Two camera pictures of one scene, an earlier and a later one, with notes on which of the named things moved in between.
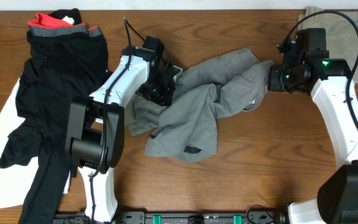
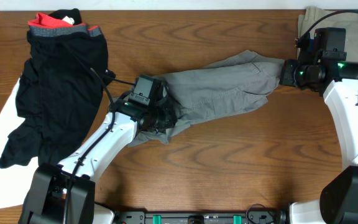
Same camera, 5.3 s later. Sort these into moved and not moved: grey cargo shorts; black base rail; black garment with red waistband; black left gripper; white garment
Moved: grey cargo shorts; black left gripper
Not moved: black garment with red waistband; black base rail; white garment
